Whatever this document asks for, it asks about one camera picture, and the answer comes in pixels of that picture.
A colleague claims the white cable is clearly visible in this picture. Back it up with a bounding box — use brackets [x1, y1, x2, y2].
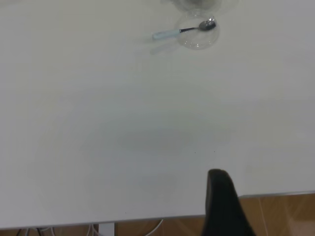
[137, 218, 164, 234]
[87, 223, 99, 236]

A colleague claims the clear double-wall glass cup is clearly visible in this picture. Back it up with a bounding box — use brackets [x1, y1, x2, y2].
[159, 0, 239, 16]

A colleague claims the spoon with light blue handle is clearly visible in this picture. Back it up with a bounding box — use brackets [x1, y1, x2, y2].
[152, 20, 217, 41]

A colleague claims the white table leg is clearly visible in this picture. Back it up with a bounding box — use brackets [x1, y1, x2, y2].
[98, 222, 116, 236]

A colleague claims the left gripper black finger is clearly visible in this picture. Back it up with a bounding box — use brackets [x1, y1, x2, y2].
[200, 169, 258, 236]

